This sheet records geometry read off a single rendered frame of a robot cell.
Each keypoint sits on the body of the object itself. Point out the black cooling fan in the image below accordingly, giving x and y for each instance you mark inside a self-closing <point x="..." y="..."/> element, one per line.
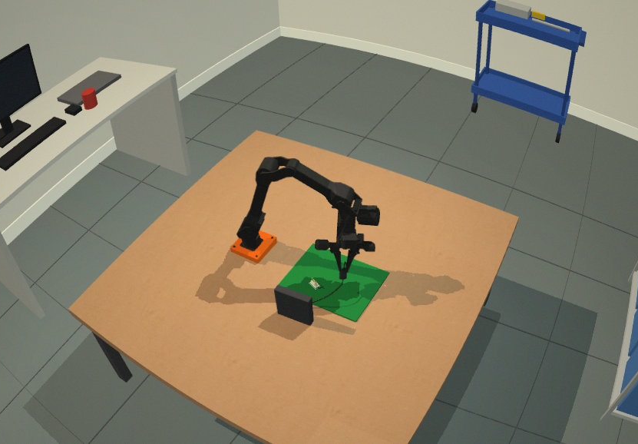
<point x="296" y="306"/>

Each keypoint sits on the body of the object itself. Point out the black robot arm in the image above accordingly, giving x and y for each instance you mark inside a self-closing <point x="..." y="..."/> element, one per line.
<point x="338" y="194"/>

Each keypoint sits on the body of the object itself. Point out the green circuit board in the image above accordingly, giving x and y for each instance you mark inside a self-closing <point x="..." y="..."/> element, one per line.
<point x="316" y="274"/>

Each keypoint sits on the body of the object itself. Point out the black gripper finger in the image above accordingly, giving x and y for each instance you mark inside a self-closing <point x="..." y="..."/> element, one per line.
<point x="351" y="256"/>
<point x="338" y="259"/>

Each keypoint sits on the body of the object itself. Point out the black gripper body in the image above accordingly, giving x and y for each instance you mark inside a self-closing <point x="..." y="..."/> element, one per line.
<point x="325" y="244"/>

